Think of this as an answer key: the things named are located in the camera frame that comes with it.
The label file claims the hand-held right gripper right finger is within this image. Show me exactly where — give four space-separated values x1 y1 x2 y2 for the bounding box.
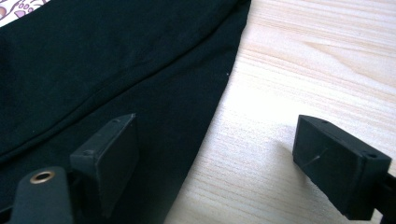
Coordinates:
291 114 396 224

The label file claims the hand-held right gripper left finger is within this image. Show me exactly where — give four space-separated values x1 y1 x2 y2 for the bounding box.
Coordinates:
66 113 140 224

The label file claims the black cloth garment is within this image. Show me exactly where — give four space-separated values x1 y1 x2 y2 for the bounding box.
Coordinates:
0 0 252 224

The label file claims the white purple-patterned cloth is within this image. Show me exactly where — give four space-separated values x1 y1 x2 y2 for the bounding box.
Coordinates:
0 0 50 28

